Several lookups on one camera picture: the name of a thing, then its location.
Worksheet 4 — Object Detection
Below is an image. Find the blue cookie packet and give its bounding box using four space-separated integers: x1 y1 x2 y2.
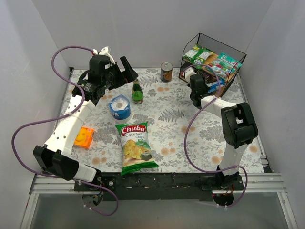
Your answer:
214 79 225 92

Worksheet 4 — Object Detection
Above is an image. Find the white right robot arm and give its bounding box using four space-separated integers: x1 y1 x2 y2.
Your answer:
189 74 258 188

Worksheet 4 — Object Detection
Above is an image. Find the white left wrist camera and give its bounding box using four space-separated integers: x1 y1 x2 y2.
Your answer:
92 46 115 64

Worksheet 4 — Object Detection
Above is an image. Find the green glass bottle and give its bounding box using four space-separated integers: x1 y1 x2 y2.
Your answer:
132 79 144 104

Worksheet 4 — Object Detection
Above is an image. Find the orange smiley snack box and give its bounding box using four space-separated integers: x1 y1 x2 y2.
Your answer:
74 127 94 149

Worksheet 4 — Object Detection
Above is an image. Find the black wire wooden shelf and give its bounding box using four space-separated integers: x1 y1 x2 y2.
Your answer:
179 33 246 96

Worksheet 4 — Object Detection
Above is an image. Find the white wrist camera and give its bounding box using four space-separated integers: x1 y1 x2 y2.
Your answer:
92 46 115 64
181 67 196 83

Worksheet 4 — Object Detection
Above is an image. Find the green Chuba chips bag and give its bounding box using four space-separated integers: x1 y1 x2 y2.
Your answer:
116 122 158 176

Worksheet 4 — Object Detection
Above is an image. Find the teal Fox's candy bag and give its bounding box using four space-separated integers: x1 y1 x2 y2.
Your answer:
208 52 242 80

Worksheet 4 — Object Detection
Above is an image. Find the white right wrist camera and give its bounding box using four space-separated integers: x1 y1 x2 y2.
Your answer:
181 67 196 83

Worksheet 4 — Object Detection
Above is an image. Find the dark tin can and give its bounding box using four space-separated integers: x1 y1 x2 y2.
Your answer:
161 62 173 82

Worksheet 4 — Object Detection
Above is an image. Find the purple M&M bag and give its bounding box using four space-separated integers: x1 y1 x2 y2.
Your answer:
203 73 213 84

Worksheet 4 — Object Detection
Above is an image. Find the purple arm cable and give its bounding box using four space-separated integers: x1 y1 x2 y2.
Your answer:
11 45 119 217
180 64 248 208

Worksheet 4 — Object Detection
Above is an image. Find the green candy bag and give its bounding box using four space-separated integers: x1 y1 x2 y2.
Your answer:
182 43 215 70

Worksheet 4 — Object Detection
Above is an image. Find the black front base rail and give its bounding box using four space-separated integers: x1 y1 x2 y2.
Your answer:
74 172 244 201

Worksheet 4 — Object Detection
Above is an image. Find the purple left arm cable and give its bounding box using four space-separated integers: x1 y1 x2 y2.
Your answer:
11 45 119 217

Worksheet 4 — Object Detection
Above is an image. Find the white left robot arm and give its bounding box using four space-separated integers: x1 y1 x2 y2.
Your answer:
33 55 138 182

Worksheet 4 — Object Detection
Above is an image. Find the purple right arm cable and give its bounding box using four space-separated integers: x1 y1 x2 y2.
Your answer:
180 64 248 208

